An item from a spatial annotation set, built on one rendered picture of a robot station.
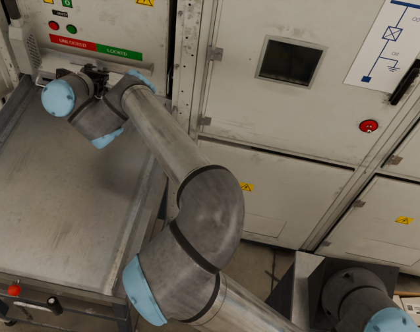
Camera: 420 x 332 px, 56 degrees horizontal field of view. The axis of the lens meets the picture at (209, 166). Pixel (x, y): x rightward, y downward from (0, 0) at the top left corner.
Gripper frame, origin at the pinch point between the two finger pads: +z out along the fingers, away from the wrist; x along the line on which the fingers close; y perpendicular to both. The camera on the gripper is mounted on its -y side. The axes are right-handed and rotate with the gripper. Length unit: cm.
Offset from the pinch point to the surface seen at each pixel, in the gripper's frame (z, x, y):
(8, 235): -40, -43, -9
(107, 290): -49, -47, 24
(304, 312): -36, -52, 83
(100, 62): -0.8, 3.9, 1.3
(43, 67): 8.5, -4.1, -22.5
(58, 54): -0.7, 3.8, -13.3
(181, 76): -2.2, 5.5, 29.3
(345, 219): 26, -49, 109
